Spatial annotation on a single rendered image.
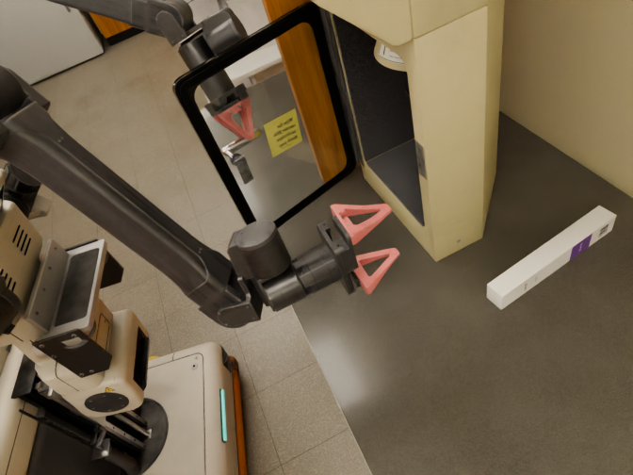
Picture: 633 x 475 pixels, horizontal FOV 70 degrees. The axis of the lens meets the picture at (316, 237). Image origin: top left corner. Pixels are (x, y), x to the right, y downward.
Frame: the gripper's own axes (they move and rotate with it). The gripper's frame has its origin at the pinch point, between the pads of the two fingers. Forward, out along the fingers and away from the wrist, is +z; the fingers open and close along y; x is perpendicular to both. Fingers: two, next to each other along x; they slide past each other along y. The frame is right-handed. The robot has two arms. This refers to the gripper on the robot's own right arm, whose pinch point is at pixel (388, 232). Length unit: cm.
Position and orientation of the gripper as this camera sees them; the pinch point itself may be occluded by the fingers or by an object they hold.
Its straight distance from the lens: 66.8
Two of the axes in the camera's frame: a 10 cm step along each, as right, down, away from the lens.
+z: 8.9, -4.4, 1.0
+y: -2.4, -6.4, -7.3
